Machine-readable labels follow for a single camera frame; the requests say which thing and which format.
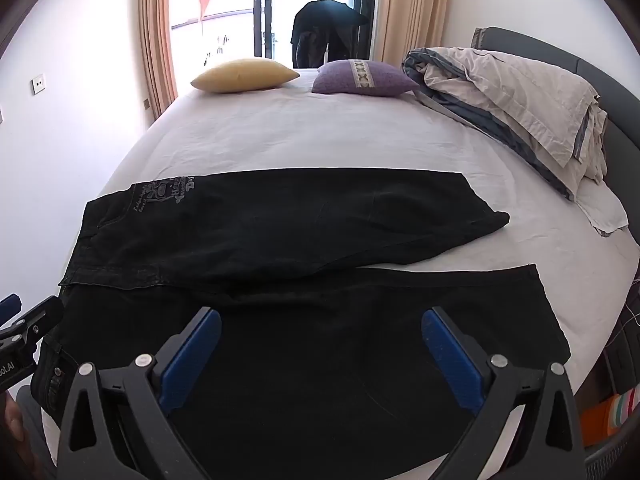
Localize balcony railing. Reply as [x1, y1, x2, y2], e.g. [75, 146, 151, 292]
[170, 0, 256, 32]

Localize black pants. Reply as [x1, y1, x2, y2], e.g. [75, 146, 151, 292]
[31, 169, 572, 480]

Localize bed with white sheet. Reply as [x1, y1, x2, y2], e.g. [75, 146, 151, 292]
[40, 67, 640, 480]

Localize folded grey white duvet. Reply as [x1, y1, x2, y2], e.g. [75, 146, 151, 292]
[402, 46, 630, 237]

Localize purple pillow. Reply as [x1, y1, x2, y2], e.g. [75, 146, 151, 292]
[311, 59, 420, 97]

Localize yellow pillow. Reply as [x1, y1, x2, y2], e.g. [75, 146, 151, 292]
[191, 58, 301, 93]

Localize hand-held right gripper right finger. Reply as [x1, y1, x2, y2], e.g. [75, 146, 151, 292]
[421, 306, 587, 480]

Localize grey bed headboard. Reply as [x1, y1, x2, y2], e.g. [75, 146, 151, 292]
[472, 26, 640, 196]

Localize person's grey denim clothing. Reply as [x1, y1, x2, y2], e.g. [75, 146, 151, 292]
[15, 387, 60, 480]

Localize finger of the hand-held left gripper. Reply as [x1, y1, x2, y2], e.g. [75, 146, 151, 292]
[0, 294, 22, 326]
[0, 296, 65, 361]

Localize thin cables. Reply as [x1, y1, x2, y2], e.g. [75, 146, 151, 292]
[606, 267, 640, 353]

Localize person's left hand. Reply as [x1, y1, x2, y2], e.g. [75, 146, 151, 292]
[0, 392, 27, 445]

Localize dark clothing on rack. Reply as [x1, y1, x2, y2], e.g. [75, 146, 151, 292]
[291, 1, 371, 70]

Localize colourful striped cloth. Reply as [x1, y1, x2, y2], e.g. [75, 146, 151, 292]
[581, 389, 640, 448]

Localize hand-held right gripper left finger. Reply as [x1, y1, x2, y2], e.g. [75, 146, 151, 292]
[56, 306, 223, 480]

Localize black sliding door frame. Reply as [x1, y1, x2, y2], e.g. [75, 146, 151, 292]
[252, 0, 393, 70]

